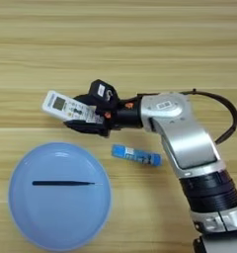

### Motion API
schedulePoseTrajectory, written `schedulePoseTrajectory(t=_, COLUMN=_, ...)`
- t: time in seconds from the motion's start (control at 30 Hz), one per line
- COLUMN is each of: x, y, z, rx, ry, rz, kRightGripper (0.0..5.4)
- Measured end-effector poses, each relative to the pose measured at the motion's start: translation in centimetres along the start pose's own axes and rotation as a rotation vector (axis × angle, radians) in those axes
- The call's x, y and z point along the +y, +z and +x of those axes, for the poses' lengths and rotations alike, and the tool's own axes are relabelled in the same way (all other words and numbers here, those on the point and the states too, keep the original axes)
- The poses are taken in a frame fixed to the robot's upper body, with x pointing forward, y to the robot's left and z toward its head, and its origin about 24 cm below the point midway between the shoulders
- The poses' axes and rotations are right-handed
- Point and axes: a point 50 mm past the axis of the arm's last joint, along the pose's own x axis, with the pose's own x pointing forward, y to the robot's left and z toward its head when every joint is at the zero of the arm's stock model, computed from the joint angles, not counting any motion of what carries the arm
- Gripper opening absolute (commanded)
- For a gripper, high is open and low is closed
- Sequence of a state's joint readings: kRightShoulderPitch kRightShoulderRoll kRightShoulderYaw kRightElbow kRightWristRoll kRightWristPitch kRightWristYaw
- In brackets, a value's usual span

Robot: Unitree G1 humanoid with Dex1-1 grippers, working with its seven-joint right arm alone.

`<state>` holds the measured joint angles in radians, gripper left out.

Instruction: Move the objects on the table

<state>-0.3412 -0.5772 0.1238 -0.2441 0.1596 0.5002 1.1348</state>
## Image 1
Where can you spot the light blue round plate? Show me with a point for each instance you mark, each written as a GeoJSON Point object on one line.
{"type": "Point", "coordinates": [58, 217]}

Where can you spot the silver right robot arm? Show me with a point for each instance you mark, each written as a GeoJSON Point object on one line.
{"type": "Point", "coordinates": [189, 141]}

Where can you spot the blue tube with label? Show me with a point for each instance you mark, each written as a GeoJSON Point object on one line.
{"type": "Point", "coordinates": [137, 155]}

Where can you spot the white remote control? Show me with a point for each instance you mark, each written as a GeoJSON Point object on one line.
{"type": "Point", "coordinates": [64, 107]}

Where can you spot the black box with white label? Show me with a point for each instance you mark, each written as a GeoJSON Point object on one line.
{"type": "Point", "coordinates": [102, 92]}

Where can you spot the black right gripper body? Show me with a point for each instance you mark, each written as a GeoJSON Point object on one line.
{"type": "Point", "coordinates": [127, 115]}

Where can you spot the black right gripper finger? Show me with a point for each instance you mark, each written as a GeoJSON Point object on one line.
{"type": "Point", "coordinates": [87, 127]}
{"type": "Point", "coordinates": [84, 98]}

